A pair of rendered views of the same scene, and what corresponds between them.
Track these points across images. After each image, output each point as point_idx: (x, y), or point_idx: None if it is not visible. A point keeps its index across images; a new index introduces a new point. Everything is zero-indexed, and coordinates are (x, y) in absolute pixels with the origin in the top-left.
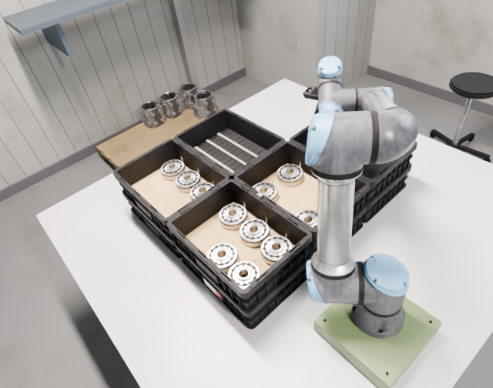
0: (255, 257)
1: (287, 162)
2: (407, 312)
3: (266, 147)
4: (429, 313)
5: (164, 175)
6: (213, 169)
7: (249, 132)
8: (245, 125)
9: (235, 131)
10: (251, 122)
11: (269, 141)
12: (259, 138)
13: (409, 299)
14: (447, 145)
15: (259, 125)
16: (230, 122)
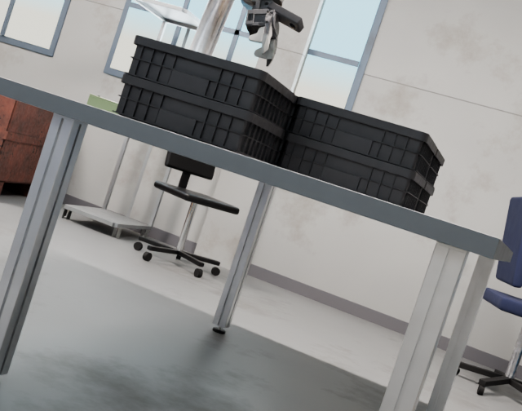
0: None
1: (283, 126)
2: (115, 102)
3: (324, 134)
4: (99, 96)
5: None
6: None
7: (361, 133)
8: (373, 129)
9: (393, 159)
10: (364, 115)
11: (321, 117)
12: (340, 128)
13: (114, 102)
14: (35, 88)
15: (348, 110)
16: (406, 148)
